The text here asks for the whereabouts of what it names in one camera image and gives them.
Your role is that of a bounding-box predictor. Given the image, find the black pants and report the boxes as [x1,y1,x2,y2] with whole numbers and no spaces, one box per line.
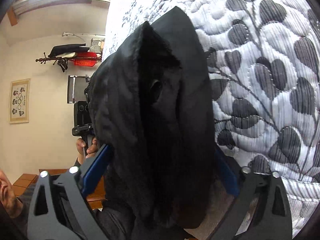
[86,7,214,239]

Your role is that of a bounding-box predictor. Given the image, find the person's left hand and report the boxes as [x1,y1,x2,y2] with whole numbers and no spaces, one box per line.
[74,138,98,166]

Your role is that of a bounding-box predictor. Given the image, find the black mesh office chair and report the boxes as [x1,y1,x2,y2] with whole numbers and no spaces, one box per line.
[67,75,91,103]

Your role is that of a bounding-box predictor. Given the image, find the red bag on rack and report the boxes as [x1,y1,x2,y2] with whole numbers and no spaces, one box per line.
[71,52,99,67]

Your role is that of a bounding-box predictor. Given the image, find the wooden coat rack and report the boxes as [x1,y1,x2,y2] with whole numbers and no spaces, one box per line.
[35,53,76,73]

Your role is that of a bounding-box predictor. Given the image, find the grey floral quilted bedspread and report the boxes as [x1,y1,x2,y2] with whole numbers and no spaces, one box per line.
[104,0,319,239]

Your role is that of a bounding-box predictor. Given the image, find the framed mascot wall picture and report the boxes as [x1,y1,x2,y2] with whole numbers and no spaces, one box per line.
[9,79,30,124]

